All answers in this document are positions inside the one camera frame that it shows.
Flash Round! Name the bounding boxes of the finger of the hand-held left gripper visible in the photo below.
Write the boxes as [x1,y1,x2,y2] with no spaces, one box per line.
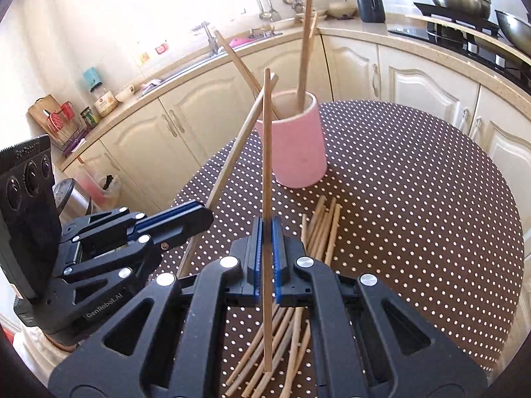
[62,206,215,295]
[62,201,205,243]

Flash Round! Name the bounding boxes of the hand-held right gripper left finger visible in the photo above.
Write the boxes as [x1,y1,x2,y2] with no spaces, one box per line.
[47,218,263,398]

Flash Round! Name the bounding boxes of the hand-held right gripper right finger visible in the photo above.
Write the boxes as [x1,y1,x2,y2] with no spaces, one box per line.
[271,218,489,398]

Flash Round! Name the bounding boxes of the bunch of wooden chopsticks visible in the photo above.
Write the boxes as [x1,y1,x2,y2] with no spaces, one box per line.
[224,195,343,398]

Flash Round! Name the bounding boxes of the long wooden chopstick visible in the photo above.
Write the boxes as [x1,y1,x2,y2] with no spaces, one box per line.
[213,30,280,119]
[296,0,315,110]
[176,72,278,278]
[299,12,319,108]
[262,67,274,373]

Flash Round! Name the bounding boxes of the pink cup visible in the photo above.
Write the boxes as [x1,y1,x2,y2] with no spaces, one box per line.
[254,90,328,188]

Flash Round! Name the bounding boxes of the steel pedal bin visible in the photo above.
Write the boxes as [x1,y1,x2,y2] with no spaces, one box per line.
[54,178,94,225]

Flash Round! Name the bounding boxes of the bin with plastic bag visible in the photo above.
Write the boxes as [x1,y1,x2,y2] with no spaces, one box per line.
[75,162,123,212]

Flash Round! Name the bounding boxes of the dish rack with red items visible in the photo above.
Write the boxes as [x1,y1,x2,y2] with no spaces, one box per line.
[45,101,90,154]

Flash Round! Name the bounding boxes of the wooden cutting board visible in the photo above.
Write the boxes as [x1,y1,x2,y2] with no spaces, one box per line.
[28,95,63,146]

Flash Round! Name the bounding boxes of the sauce jar white label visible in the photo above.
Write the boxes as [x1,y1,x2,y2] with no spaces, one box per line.
[93,87,117,117]

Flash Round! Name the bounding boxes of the brown polka-dot tablecloth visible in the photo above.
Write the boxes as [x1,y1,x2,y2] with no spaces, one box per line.
[158,99,525,398]

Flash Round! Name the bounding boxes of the stainless steel sink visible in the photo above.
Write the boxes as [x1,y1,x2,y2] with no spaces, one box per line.
[139,29,283,98]

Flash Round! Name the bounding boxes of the light blue bottle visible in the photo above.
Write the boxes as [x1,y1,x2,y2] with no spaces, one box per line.
[82,66,104,92]

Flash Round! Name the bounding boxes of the metal sink faucet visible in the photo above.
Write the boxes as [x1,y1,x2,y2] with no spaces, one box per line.
[201,21,220,56]

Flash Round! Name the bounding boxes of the patterned ceramic bowl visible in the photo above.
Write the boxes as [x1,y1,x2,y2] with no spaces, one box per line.
[328,1,357,19]

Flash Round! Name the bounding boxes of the black electric kettle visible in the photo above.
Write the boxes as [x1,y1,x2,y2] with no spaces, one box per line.
[353,0,386,23]

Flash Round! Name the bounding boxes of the black gas stove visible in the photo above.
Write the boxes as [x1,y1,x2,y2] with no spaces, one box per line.
[388,21,531,71]

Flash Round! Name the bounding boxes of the metal wok with lid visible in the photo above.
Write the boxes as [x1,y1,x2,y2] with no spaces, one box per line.
[494,8,531,50]

